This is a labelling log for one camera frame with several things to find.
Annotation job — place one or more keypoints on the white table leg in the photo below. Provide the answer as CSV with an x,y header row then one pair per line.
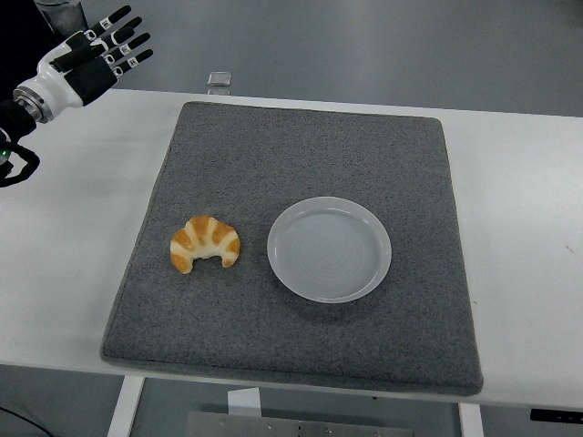
x,y
471,423
125,409

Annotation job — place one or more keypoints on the golden croissant bread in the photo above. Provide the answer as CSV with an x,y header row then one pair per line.
x,y
205,234

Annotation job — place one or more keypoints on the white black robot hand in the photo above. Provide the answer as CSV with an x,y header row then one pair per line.
x,y
59,88

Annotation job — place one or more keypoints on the grey felt mat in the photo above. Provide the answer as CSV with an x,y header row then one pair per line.
x,y
273,341

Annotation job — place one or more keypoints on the square metal floor socket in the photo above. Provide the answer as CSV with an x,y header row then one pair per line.
x,y
220,78

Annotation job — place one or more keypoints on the person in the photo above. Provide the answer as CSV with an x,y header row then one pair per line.
x,y
13,36

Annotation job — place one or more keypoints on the light grey round plate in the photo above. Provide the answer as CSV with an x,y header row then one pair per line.
x,y
328,255

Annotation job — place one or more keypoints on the grey waste bin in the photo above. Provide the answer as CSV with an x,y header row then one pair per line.
x,y
64,13

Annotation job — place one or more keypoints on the black box under table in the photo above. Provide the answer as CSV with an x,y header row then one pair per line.
x,y
555,415

